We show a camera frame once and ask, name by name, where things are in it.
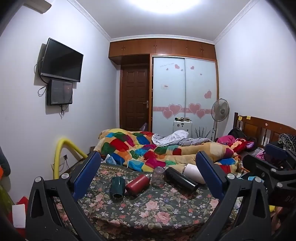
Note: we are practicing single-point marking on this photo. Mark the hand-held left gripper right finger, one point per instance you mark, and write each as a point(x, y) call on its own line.
point(210, 176)

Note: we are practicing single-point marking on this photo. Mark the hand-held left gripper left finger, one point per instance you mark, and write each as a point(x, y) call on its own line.
point(86, 171)

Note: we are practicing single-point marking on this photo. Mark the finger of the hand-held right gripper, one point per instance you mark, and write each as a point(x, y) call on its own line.
point(256, 163)
point(275, 148)

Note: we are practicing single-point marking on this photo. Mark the white cup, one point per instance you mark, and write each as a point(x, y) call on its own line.
point(193, 172)

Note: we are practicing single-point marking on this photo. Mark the dark green cup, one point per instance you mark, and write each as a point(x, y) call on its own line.
point(117, 186)

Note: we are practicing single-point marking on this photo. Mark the clear glass cup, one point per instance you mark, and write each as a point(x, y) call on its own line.
point(158, 176)

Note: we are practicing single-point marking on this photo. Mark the dark dotted cloth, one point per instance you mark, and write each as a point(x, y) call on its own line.
point(288, 140)

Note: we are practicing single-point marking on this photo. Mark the red plush toy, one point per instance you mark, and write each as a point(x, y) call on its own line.
point(241, 144)

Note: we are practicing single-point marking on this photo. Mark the wooden bed headboard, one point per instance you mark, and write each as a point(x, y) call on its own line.
point(261, 128)

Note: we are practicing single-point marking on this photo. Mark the black thermos bottle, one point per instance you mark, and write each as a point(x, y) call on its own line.
point(180, 179)

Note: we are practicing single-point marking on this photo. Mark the yellow foam pipe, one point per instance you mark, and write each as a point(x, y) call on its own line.
point(57, 153)

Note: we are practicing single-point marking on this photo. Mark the black backpack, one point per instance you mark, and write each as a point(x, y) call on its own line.
point(237, 133)

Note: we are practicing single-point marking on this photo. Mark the pink clothing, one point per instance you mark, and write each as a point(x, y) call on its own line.
point(225, 139)

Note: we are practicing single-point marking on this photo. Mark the dried branches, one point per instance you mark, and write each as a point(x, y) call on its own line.
point(203, 133)

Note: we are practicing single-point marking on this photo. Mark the colourful patchwork quilt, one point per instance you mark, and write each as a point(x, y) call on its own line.
point(129, 146)

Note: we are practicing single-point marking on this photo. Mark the grey blanket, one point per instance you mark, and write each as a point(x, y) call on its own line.
point(175, 139)

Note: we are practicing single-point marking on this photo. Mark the red thermos bottle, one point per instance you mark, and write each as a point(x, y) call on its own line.
point(136, 185)

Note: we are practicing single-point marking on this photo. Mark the small white cabinet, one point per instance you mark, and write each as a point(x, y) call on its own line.
point(182, 128)

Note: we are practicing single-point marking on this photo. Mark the standing electric fan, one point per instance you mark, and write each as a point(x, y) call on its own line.
point(220, 109)

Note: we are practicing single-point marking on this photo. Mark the red box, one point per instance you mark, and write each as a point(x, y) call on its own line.
point(23, 200)

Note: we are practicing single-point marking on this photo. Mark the floral bed sheet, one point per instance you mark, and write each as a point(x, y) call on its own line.
point(148, 208)

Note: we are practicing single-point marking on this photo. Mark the white paper sheet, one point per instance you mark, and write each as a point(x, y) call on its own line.
point(19, 216)

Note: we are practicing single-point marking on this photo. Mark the glass sliding-door wardrobe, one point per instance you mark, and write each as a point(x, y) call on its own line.
point(185, 92)

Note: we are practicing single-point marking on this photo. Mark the brown wooden door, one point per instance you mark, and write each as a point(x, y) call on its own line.
point(135, 97)

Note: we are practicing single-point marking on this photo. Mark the wooden overhead cabinet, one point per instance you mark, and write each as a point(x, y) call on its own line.
point(161, 47)

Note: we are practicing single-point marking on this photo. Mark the white air conditioner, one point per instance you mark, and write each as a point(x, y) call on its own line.
point(41, 5)

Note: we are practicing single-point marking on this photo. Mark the ceiling light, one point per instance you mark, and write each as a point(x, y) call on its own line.
point(165, 4)

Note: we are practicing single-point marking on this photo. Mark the wall socket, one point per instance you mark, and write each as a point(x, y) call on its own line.
point(65, 157)

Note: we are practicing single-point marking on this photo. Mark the small black wall monitor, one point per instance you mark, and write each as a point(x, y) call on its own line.
point(59, 92)

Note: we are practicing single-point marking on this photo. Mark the wall-mounted black television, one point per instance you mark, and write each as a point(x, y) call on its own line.
point(62, 60)

